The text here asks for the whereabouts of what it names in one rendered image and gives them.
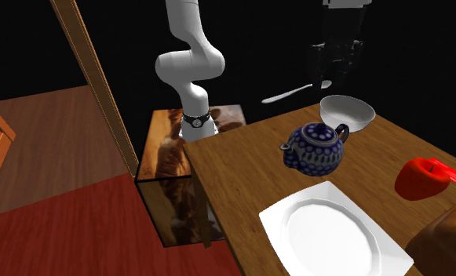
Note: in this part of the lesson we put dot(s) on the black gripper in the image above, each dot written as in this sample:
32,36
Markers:
340,34

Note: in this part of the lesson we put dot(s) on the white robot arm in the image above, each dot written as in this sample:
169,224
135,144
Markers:
191,65

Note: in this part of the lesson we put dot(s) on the white spoon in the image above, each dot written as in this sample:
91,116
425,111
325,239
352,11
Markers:
288,93

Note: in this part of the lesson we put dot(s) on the white bowl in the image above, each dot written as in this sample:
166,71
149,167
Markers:
350,114

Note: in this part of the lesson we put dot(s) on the blue patterned teapot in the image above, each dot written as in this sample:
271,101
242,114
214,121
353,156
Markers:
315,153

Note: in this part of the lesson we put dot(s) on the red apple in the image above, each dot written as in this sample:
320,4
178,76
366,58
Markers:
420,181

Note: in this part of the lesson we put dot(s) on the brown wooden table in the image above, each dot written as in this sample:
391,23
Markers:
243,172

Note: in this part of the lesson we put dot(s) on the white square plate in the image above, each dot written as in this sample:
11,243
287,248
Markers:
327,237

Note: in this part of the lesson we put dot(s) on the cat patterned robot stand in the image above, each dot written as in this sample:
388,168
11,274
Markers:
162,160

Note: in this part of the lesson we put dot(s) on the brown rounded block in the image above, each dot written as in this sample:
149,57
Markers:
445,241

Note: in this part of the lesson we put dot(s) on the wooden door frame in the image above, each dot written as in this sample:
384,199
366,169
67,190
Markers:
97,84

